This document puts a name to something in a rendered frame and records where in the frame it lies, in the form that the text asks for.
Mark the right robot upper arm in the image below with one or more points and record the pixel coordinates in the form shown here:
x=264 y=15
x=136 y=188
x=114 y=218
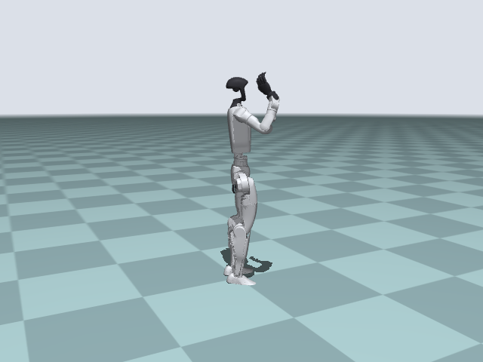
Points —
x=243 y=115

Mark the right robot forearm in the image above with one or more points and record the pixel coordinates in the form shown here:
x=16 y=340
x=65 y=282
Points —
x=270 y=115

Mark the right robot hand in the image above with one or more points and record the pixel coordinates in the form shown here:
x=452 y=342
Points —
x=264 y=87

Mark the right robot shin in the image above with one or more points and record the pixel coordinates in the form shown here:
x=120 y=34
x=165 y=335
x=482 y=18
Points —
x=240 y=243

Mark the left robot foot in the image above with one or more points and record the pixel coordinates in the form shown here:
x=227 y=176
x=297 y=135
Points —
x=228 y=270

